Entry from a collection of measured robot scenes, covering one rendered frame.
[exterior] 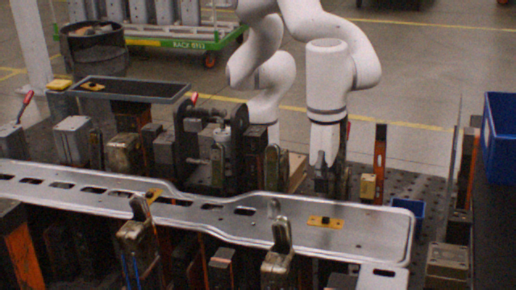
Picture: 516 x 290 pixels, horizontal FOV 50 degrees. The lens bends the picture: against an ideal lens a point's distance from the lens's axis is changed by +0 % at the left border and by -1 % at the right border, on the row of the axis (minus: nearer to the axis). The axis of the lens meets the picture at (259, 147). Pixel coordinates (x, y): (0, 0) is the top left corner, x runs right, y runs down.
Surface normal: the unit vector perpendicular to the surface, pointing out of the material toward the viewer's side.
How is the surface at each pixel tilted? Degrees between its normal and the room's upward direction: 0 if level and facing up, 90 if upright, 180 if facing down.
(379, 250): 0
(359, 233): 0
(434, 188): 0
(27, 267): 90
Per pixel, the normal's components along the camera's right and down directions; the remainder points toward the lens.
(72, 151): -0.31, 0.45
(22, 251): 0.95, 0.10
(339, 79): 0.36, 0.40
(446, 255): -0.05, -0.89
